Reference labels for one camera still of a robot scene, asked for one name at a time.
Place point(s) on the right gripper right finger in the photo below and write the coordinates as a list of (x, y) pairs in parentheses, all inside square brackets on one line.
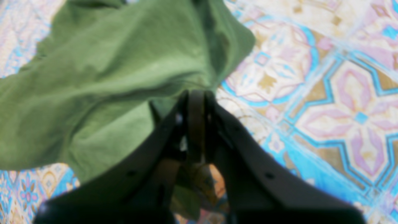
[(260, 190)]

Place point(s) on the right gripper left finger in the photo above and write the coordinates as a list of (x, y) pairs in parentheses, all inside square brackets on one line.
[(139, 188)]

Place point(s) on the green t-shirt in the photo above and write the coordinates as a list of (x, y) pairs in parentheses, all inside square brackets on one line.
[(89, 95)]

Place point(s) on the patterned tablecloth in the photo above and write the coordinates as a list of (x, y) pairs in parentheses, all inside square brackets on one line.
[(319, 93)]

